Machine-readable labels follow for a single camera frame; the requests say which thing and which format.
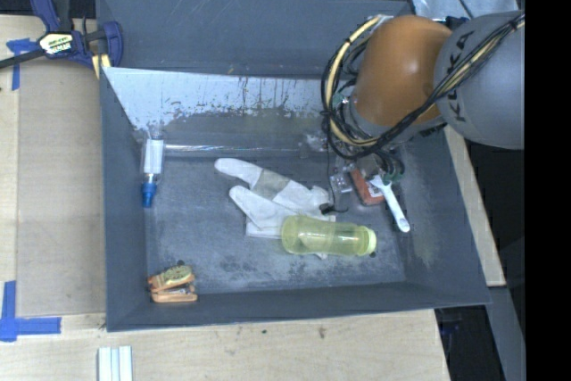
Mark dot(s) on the clear bottle with blue cap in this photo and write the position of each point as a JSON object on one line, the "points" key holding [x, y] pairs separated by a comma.
{"points": [[153, 156]]}

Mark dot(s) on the red-brown flat block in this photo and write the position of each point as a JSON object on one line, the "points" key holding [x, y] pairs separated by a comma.
{"points": [[368, 194]]}

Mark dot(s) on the orange toy clip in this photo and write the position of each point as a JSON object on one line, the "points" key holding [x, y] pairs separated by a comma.
{"points": [[171, 281]]}

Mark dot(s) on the white work glove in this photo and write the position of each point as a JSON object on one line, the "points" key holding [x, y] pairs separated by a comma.
{"points": [[267, 196]]}

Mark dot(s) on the grey metal bin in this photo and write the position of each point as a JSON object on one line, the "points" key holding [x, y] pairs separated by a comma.
{"points": [[223, 272]]}

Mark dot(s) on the yellow clear plastic bottle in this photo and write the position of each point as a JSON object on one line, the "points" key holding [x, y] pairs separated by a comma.
{"points": [[325, 236]]}

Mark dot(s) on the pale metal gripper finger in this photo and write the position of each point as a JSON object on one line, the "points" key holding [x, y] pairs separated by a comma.
{"points": [[336, 180], [345, 188]]}

